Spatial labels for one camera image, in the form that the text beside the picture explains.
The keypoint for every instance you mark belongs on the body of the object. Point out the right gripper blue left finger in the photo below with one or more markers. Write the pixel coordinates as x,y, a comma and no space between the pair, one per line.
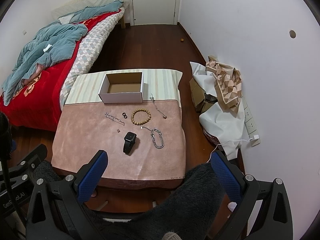
71,194

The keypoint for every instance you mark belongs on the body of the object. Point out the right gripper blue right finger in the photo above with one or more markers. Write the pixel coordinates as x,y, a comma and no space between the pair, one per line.
241,189

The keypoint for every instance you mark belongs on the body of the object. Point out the black smart watch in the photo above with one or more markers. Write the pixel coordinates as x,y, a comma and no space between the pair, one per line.
129,141

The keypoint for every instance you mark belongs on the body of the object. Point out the white cardboard box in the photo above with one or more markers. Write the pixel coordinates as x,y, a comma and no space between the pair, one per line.
122,88

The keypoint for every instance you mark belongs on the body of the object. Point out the white power strip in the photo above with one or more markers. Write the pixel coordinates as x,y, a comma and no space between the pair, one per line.
250,125

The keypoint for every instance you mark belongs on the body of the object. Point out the red blanket with flower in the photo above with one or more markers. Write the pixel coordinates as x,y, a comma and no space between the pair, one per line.
37,105

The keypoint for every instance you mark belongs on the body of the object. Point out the pink and striped table mat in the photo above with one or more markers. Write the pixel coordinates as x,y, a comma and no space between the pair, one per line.
87,125

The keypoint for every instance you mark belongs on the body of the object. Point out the brown cardboard box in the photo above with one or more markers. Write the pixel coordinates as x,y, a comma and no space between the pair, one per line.
201,100

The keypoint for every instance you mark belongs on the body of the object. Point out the beige patterned scarf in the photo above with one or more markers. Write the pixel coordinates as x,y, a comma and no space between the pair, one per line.
228,85

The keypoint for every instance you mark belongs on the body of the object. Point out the checkered mattress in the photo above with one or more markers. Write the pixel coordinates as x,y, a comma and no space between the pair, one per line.
99,28

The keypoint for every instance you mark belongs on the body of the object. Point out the teal quilt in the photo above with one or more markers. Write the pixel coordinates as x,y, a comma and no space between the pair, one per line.
51,45

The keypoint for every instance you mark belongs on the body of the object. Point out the white door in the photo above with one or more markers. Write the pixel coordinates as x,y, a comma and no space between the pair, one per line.
149,12

